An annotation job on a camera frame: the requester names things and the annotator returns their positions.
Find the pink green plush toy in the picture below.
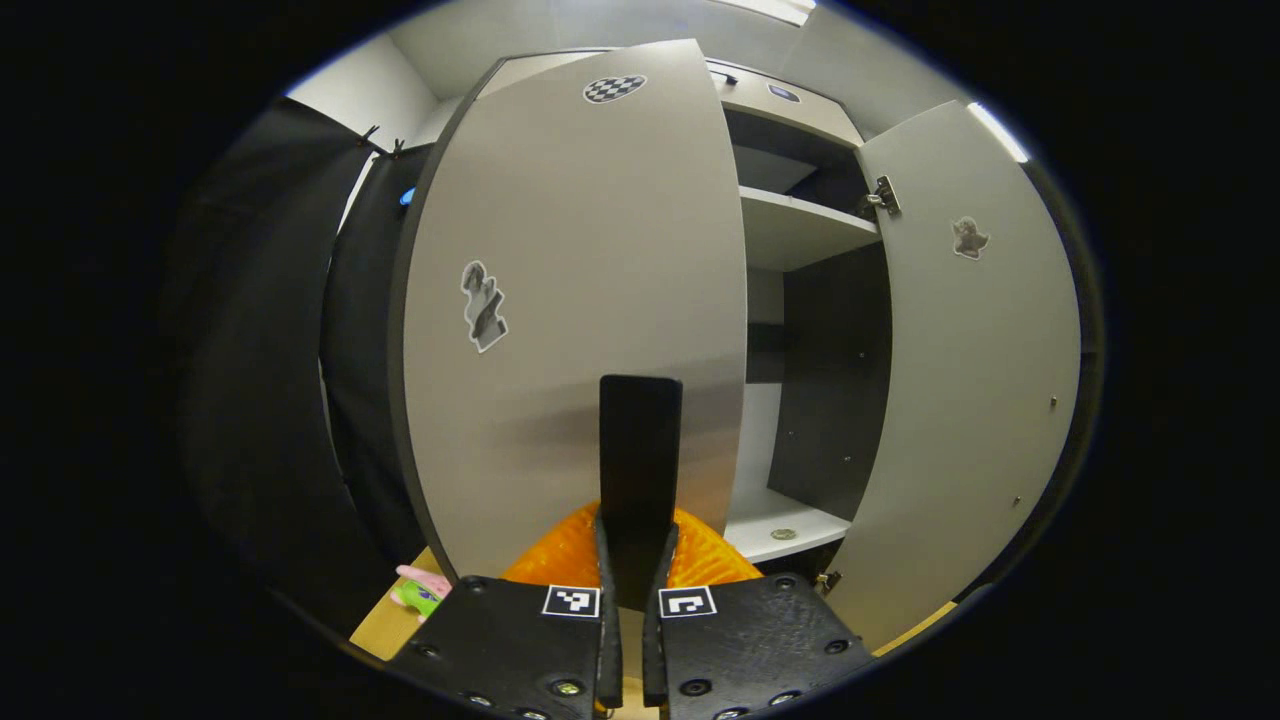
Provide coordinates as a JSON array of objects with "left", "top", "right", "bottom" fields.
[{"left": 390, "top": 563, "right": 454, "bottom": 621}]

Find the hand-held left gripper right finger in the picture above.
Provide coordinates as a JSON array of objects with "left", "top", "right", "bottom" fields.
[{"left": 643, "top": 508, "right": 876, "bottom": 720}]

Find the black backdrop cloth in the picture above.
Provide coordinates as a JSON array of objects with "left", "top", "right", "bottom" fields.
[{"left": 165, "top": 95, "right": 1106, "bottom": 641}]

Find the beige cabinet door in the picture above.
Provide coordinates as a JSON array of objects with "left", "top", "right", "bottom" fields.
[
  {"left": 822, "top": 100, "right": 1083, "bottom": 656},
  {"left": 388, "top": 38, "right": 749, "bottom": 613}
]

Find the narrow ceiling light panel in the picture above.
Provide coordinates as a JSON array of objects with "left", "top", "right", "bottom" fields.
[{"left": 965, "top": 100, "right": 1031, "bottom": 164}]

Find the beige cabinet drawer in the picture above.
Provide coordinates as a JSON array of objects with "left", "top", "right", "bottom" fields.
[{"left": 705, "top": 60, "right": 866, "bottom": 149}]

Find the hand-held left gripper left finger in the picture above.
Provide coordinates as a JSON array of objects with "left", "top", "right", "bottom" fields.
[{"left": 388, "top": 500, "right": 623, "bottom": 720}]

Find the large ceiling light panel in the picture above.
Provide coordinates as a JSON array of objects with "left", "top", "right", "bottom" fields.
[{"left": 720, "top": 0, "right": 818, "bottom": 27}]

